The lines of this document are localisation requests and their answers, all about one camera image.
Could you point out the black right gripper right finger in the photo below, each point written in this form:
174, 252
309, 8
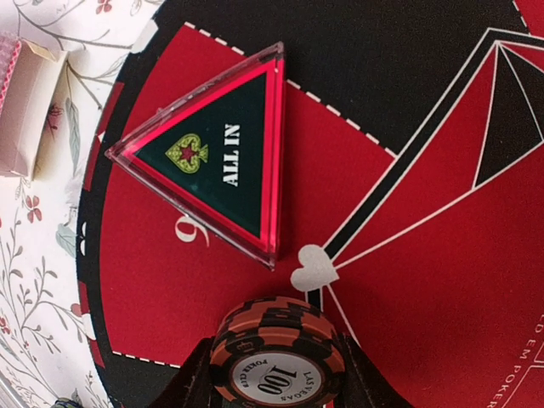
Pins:
364, 386

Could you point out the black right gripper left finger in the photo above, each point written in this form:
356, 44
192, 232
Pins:
192, 386

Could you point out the brown 100 poker chip stack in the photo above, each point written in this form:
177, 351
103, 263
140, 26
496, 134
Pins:
277, 352

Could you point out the triangular all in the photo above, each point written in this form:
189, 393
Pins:
216, 153

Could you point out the green poker chip stack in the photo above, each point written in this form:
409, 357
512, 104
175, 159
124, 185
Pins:
73, 401

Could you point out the round red black poker mat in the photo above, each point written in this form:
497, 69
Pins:
412, 196

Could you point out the red playing card deck box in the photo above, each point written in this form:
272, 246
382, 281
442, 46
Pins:
29, 77

